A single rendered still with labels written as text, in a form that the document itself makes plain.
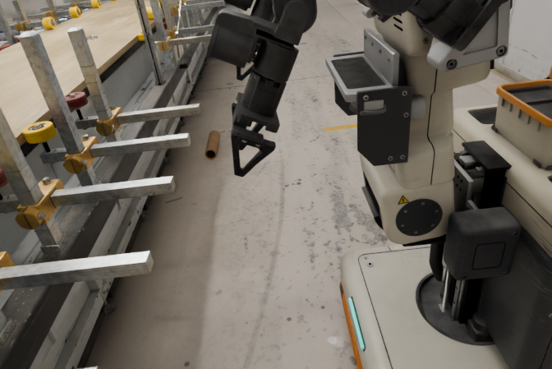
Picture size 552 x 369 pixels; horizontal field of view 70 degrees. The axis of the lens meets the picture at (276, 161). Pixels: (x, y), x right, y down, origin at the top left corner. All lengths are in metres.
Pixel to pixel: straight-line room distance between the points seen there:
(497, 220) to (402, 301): 0.53
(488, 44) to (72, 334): 1.53
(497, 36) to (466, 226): 0.40
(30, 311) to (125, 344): 0.84
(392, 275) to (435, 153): 0.66
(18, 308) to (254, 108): 0.66
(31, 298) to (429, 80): 0.93
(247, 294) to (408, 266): 0.69
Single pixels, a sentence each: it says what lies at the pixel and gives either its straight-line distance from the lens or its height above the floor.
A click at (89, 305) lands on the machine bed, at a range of 1.75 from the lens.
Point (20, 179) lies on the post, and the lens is 1.02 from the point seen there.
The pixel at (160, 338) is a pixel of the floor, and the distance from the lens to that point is 1.75.
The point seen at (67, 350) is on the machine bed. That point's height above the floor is 0.17.
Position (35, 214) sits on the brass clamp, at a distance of 1.03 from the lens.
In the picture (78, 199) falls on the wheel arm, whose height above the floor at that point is 0.82.
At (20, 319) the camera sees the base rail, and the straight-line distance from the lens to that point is 0.99.
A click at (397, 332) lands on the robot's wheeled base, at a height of 0.28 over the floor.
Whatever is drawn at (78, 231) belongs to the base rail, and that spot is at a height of 0.70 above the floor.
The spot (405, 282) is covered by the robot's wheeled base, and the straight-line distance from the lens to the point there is 1.42.
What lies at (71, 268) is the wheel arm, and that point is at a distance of 0.84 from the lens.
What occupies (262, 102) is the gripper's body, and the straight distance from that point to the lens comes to 0.59.
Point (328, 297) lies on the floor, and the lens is 1.73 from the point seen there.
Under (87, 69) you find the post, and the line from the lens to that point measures 1.41.
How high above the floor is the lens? 1.31
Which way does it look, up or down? 30 degrees down
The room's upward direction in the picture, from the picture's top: 7 degrees counter-clockwise
